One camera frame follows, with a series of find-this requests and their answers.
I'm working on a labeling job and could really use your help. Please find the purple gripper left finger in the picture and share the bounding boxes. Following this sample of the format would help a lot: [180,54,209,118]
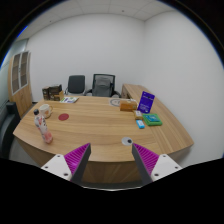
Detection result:
[42,143,91,184]

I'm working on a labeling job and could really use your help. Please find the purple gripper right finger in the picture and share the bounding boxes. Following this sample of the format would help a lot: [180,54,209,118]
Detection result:
[132,143,182,185]

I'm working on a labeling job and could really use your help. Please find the pink patterned water bottle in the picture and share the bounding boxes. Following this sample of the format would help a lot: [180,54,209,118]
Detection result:
[34,109,53,144]

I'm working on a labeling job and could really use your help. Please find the small blue box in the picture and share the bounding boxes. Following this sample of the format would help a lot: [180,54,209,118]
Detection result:
[136,120,145,129]

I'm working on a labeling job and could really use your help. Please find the green flat box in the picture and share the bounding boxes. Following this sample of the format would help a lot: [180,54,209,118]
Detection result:
[143,114,162,126]

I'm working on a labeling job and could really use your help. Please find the red round coaster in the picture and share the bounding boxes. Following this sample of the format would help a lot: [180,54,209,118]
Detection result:
[58,113,69,121]

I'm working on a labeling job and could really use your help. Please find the small tan box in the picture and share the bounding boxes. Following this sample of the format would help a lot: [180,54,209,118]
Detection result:
[134,110,142,119]

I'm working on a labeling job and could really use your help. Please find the wooden office desk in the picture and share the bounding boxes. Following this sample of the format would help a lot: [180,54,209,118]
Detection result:
[12,83,195,185]

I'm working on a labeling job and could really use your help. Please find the cream ceramic mug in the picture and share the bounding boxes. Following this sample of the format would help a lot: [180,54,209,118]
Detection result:
[39,104,53,119]

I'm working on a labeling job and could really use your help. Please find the wooden tissue box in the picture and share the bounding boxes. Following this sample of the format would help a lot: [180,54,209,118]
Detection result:
[120,100,137,111]

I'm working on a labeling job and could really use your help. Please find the purple standing sign card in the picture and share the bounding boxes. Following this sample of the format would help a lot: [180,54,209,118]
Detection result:
[138,91,155,113]

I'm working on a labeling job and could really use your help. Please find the green white booklet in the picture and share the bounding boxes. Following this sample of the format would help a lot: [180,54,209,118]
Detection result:
[60,97,79,103]

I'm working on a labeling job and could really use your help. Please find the round patterned coaster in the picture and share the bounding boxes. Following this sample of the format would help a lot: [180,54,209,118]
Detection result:
[109,98,120,107]

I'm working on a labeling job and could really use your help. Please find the dark brown box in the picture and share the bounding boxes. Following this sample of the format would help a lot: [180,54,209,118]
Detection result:
[49,84,64,101]

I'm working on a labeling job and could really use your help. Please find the black armchair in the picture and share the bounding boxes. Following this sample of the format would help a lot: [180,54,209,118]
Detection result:
[0,102,21,159]

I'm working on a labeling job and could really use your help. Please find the small brown box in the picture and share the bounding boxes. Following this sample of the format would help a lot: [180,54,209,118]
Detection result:
[42,87,50,100]

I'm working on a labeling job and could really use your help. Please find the black office chair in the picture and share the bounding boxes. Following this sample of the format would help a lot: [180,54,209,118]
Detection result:
[65,75,85,95]

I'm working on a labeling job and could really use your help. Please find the grey mesh office chair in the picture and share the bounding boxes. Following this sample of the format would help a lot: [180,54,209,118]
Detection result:
[84,74,121,97]

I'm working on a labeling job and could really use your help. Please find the wooden glass-door cabinet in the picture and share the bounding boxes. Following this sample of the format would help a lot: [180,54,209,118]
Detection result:
[8,51,32,116]

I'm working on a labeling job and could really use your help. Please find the silver desk cable grommet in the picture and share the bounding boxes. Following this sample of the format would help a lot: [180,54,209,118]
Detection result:
[121,137,133,146]

